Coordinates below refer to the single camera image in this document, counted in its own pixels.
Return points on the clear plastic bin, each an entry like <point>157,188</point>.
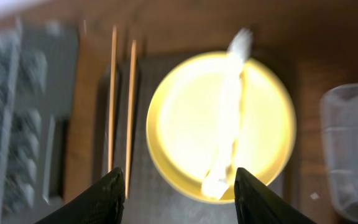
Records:
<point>339,125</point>

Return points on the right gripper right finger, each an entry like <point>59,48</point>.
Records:
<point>256,203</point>

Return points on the right wooden chopstick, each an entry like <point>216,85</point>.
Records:
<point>130,115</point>

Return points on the yellow round plate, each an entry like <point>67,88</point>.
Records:
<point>182,124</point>

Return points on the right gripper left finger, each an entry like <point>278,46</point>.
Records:
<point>102,203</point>

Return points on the grey plastic dish rack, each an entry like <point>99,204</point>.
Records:
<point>37,82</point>

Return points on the left wooden chopstick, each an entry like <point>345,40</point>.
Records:
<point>111,98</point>

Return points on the dark brown serving tray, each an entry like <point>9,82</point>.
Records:
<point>155,200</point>

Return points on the wooden chopstick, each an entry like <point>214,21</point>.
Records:
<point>130,115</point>
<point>111,98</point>

